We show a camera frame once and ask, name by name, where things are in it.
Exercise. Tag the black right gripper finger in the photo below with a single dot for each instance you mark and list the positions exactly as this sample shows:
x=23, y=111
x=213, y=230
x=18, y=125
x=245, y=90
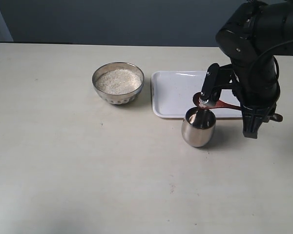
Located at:
x=217, y=78
x=254, y=116

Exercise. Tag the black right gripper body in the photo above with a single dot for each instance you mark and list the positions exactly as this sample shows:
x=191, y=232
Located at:
x=245, y=38

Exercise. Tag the dark red wooden spoon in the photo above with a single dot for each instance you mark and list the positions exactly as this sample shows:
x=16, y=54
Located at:
x=223, y=105

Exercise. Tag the shiny steel cup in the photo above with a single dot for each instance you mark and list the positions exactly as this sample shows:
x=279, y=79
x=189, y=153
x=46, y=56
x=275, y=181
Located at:
x=198, y=127

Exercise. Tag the steel bowl of rice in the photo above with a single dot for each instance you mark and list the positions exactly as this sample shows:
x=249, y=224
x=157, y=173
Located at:
x=118, y=99

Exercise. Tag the white granular powder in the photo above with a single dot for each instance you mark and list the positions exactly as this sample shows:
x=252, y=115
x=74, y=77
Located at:
x=118, y=82

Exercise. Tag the white rectangular tray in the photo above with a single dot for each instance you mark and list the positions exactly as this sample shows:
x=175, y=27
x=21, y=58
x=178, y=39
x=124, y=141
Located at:
x=172, y=92

